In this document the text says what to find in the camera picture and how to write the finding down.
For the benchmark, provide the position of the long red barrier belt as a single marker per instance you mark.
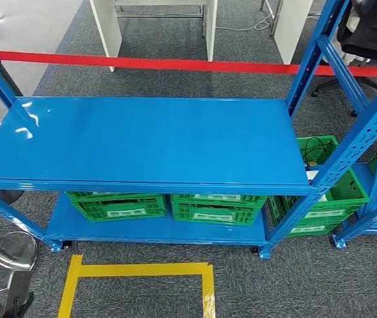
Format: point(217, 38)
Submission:
point(174, 64)

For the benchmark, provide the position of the white item in crate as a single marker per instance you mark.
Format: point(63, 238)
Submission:
point(312, 175)

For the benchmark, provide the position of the white table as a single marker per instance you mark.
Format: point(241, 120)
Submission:
point(109, 26)
point(291, 26)

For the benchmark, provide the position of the yellow floor tape square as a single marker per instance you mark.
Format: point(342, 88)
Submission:
point(72, 281)

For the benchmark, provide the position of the open green plastic crate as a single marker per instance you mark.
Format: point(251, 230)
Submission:
point(350, 193)

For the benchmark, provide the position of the black office chair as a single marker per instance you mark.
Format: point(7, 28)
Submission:
point(374, 30)

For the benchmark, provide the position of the chrome metal frame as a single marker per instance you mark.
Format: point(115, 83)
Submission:
point(274, 17)

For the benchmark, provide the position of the chrome stanchion post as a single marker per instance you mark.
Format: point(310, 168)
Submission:
point(26, 254)

